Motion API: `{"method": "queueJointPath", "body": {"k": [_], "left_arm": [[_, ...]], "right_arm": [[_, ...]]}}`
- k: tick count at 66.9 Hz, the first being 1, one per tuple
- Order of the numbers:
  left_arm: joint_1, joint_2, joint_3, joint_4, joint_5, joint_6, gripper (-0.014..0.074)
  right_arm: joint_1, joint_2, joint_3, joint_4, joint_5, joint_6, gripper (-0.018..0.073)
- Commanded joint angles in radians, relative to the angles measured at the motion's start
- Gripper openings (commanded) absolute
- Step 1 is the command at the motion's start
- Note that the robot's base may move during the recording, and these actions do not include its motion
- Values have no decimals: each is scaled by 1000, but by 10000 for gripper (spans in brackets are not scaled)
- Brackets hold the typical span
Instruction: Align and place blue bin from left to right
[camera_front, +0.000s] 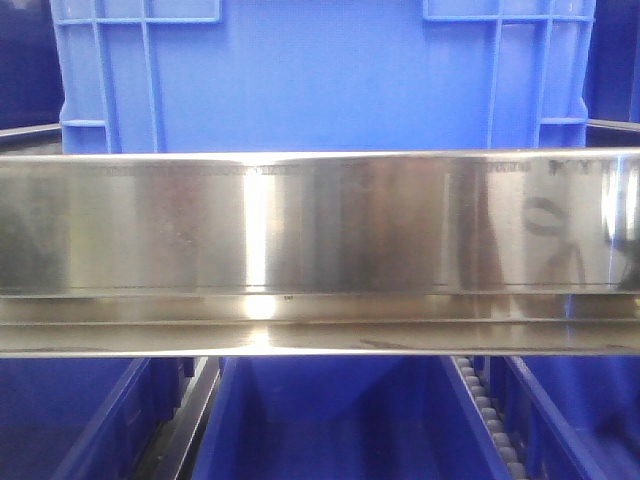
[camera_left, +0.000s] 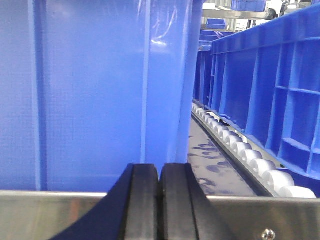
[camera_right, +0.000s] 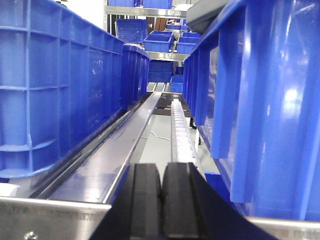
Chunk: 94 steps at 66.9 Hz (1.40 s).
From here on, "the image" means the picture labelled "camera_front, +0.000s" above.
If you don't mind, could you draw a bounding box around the light blue plastic bin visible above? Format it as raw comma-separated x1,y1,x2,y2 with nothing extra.
51,1,595,153

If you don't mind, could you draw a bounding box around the dark blue bin lower centre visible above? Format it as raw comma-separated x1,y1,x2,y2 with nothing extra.
193,356,509,479

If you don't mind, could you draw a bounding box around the dark blue bin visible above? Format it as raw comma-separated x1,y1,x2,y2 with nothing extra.
476,356,639,479
193,356,509,479
1,357,195,479
585,1,639,123
1,1,64,129

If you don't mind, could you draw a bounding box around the grey roller track right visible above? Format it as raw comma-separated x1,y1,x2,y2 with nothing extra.
453,356,528,479

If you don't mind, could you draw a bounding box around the dark blue bin lower right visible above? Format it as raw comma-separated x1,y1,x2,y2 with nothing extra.
476,356,639,479

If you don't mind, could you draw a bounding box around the dark blue bin lower left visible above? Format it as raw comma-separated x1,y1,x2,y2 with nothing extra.
1,357,195,479

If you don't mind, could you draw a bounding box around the dark blue bin upper left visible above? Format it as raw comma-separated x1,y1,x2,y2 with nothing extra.
1,1,64,129

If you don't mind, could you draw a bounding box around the dark blue bin upper right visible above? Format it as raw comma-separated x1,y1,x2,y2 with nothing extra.
585,1,639,123

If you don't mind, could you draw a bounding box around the stainless steel shelf rail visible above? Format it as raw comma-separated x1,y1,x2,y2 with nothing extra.
1,148,639,357

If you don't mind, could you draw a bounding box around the black metal divider rail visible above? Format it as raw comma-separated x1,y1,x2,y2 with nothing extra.
132,357,220,479

